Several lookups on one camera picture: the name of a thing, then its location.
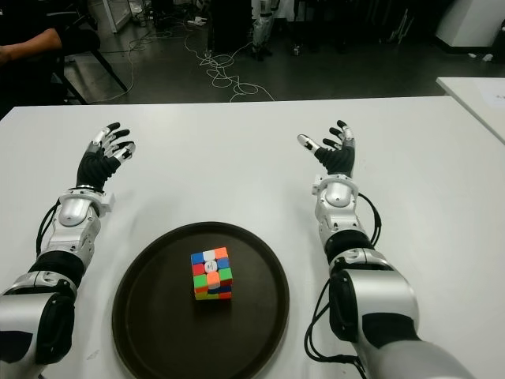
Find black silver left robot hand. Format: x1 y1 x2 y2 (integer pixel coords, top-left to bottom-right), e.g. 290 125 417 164
76 122 137 193

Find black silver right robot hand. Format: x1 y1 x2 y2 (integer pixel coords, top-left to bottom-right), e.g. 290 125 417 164
297 119 357 181

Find multicoloured Rubik's cube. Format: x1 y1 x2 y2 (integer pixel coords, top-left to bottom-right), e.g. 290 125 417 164
190 246 234 302

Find dark brown round plate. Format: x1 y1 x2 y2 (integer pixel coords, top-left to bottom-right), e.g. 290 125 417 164
112 220 291 379

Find black metal chair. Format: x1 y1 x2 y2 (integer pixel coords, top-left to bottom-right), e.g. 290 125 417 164
50 7 129 106

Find seated person in black shirt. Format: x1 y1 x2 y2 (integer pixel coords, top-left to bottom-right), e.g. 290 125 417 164
0 0 99 115

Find white side table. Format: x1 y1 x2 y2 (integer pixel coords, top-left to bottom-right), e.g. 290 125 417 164
436 77 505 145

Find white glass-fronted cabinet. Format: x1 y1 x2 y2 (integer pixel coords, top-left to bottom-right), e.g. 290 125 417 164
88 0 129 35

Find black cabinet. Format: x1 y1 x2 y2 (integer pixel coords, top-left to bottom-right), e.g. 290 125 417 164
212 0 256 54

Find white black-based cabinet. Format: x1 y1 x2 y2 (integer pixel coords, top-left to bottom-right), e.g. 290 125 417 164
436 0 505 51

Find black right forearm cable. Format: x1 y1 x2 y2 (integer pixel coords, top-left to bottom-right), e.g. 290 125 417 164
357 193 383 246

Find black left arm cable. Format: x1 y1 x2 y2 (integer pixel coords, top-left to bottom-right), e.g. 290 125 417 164
36 203 62 260

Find white tangled floor cable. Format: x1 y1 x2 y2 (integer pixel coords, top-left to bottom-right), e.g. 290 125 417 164
183 23 275 103

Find black right elbow cable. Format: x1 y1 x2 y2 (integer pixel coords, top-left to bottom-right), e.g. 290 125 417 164
305 276 370 379

